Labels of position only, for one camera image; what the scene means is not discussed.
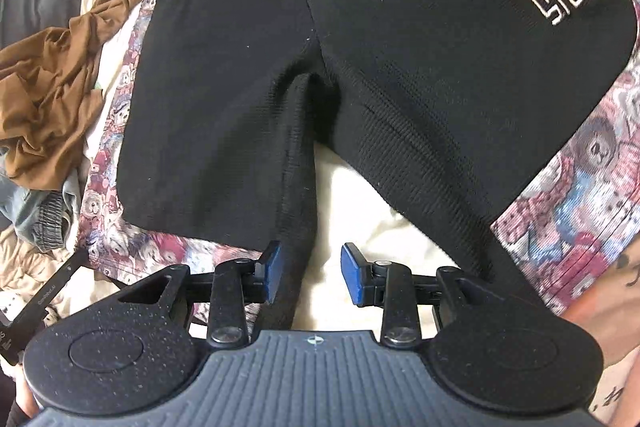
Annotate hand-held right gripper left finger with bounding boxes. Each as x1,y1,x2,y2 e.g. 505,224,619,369
119,241,282,349

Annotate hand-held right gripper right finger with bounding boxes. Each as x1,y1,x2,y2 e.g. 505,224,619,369
341,243,543,348

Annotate bear-patterned garment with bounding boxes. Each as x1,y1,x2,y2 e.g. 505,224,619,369
75,0,640,318

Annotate black shorts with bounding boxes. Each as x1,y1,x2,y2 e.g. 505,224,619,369
116,0,640,333

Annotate beige garment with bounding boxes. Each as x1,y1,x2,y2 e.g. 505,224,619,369
0,227,81,308

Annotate blue denim jeans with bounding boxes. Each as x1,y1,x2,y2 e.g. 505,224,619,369
0,172,81,253

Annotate brown garment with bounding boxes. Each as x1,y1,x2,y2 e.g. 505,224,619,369
0,0,148,192

